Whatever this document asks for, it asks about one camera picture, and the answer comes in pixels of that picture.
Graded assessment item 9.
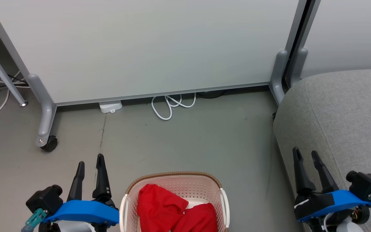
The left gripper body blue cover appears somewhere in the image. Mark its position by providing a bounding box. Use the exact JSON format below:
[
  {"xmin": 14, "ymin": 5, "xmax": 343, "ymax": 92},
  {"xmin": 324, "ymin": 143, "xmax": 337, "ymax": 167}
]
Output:
[{"xmin": 39, "ymin": 200, "xmax": 120, "ymax": 232}]

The red garment with white trim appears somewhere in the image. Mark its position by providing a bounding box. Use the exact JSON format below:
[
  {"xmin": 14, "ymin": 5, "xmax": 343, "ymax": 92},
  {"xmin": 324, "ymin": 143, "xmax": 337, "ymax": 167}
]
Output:
[{"xmin": 172, "ymin": 202, "xmax": 218, "ymax": 232}]

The teal left camera connector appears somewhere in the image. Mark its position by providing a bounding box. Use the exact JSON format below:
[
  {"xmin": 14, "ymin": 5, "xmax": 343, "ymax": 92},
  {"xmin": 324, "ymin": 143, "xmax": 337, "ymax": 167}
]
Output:
[{"xmin": 21, "ymin": 208, "xmax": 47, "ymax": 232}]

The narrow white partition panel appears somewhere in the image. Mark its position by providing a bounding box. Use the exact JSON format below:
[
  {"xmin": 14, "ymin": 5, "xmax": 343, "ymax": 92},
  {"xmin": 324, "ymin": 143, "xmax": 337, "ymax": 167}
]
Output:
[{"xmin": 290, "ymin": 0, "xmax": 371, "ymax": 88}]

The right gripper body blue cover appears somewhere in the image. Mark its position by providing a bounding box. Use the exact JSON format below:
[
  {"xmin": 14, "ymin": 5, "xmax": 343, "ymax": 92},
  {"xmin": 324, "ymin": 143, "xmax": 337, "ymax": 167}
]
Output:
[{"xmin": 294, "ymin": 189, "xmax": 371, "ymax": 224}]

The grey fabric sofa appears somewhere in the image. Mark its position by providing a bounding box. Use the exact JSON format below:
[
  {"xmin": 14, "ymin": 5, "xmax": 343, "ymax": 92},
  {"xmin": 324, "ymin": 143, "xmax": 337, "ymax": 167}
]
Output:
[{"xmin": 273, "ymin": 68, "xmax": 371, "ymax": 232}]

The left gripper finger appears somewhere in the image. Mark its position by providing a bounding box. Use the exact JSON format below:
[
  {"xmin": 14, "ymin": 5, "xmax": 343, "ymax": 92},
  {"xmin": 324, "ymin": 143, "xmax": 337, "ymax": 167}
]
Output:
[
  {"xmin": 67, "ymin": 161, "xmax": 85, "ymax": 202},
  {"xmin": 92, "ymin": 154, "xmax": 116, "ymax": 204}
]

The looped white cable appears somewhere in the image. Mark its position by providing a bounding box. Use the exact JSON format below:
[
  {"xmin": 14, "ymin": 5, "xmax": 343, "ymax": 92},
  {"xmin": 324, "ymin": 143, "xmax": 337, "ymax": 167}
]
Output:
[{"xmin": 151, "ymin": 93, "xmax": 197, "ymax": 121}]

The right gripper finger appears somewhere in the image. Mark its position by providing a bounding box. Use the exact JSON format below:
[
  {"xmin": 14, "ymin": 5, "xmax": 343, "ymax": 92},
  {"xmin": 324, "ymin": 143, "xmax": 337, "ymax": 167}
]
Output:
[
  {"xmin": 293, "ymin": 147, "xmax": 316, "ymax": 196},
  {"xmin": 311, "ymin": 150, "xmax": 339, "ymax": 194}
]

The white plastic laundry basket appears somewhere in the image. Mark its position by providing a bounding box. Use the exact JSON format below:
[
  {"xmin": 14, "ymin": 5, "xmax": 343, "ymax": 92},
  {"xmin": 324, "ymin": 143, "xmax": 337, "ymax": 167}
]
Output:
[{"xmin": 119, "ymin": 172, "xmax": 230, "ymax": 232}]

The grey metal table leg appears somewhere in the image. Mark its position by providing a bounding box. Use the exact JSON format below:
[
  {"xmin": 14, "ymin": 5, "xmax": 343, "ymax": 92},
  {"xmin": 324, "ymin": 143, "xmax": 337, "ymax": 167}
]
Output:
[{"xmin": 0, "ymin": 34, "xmax": 29, "ymax": 107}]

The black floor cable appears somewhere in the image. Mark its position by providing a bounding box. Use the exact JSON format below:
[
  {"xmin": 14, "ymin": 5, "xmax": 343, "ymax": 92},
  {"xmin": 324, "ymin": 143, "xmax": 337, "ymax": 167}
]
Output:
[{"xmin": 0, "ymin": 74, "xmax": 29, "ymax": 110}]

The large white partition panel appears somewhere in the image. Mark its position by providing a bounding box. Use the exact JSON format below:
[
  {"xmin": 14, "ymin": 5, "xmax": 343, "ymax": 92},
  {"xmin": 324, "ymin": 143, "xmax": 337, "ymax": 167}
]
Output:
[{"xmin": 0, "ymin": 0, "xmax": 308, "ymax": 147}]

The black caster wheel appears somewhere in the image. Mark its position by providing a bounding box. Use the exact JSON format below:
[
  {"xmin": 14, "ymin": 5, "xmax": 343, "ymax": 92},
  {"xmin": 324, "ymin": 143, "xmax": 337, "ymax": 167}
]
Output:
[{"xmin": 40, "ymin": 135, "xmax": 58, "ymax": 152}]

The black cable under partition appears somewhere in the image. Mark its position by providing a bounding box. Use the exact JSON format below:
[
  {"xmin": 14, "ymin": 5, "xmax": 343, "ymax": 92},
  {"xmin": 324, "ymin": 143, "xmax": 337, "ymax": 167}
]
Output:
[{"xmin": 198, "ymin": 91, "xmax": 227, "ymax": 99}]

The white power adapter box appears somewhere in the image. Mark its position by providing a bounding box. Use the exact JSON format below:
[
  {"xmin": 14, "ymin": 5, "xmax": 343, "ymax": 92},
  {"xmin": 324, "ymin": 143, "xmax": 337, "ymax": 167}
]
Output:
[{"xmin": 99, "ymin": 100, "xmax": 123, "ymax": 114}]

